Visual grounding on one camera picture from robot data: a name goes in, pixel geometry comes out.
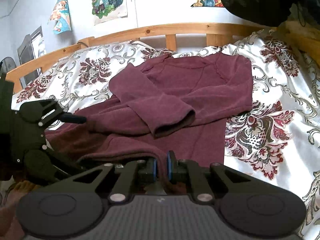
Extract dark round fan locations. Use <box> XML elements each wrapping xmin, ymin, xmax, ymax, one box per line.
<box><xmin>0</xmin><ymin>56</ymin><xmax>17</xmax><ymax>81</ymax></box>

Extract maroon long-sleeved sweater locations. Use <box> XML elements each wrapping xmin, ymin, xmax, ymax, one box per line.
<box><xmin>45</xmin><ymin>52</ymin><xmax>254</xmax><ymax>197</ymax></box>

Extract white floral bedspread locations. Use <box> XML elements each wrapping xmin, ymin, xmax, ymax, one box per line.
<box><xmin>0</xmin><ymin>29</ymin><xmax>320</xmax><ymax>240</ymax></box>

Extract orange-haired figure wall poster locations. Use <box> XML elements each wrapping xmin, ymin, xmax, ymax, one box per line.
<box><xmin>48</xmin><ymin>0</ymin><xmax>72</xmax><ymax>35</ymax></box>

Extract blond figure wall poster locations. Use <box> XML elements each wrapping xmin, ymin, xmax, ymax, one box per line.
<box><xmin>90</xmin><ymin>0</ymin><xmax>128</xmax><ymax>26</ymax></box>

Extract wooden bed frame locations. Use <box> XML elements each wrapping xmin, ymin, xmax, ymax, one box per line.
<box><xmin>5</xmin><ymin>22</ymin><xmax>320</xmax><ymax>94</ymax></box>

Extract grey window frame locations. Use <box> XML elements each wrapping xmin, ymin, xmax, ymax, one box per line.
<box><xmin>17</xmin><ymin>26</ymin><xmax>47</xmax><ymax>86</ymax></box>

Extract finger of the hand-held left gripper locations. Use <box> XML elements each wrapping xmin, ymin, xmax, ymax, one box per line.
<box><xmin>44</xmin><ymin>147</ymin><xmax>85</xmax><ymax>184</ymax></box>
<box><xmin>19</xmin><ymin>99</ymin><xmax>87</xmax><ymax>128</ymax></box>

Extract black padded jacket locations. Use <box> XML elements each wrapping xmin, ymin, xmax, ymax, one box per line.
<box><xmin>216</xmin><ymin>0</ymin><xmax>320</xmax><ymax>28</ymax></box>

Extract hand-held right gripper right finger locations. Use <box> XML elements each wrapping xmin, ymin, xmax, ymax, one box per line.
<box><xmin>167</xmin><ymin>151</ymin><xmax>254</xmax><ymax>203</ymax></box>

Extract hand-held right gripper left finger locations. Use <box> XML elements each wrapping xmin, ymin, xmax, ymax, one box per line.
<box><xmin>66</xmin><ymin>157</ymin><xmax>158</xmax><ymax>203</ymax></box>

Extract white wall pipe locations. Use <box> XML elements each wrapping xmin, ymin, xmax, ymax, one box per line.
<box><xmin>131</xmin><ymin>0</ymin><xmax>139</xmax><ymax>28</ymax></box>

